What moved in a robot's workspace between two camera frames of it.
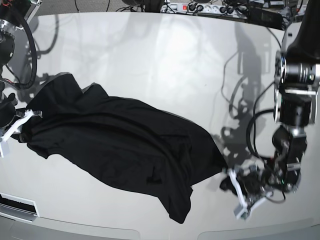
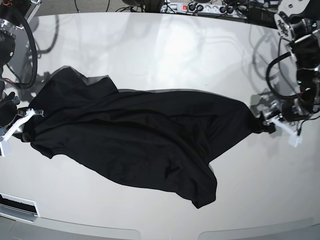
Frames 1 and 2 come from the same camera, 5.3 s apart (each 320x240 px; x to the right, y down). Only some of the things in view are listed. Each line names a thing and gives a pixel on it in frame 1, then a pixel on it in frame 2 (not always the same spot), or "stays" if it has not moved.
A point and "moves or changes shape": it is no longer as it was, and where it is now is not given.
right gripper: (251, 180) → (290, 112)
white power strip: (207, 8) stays
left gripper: (7, 110) stays
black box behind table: (265, 18) stays
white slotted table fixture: (18, 208) stays
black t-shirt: (157, 153) moves or changes shape
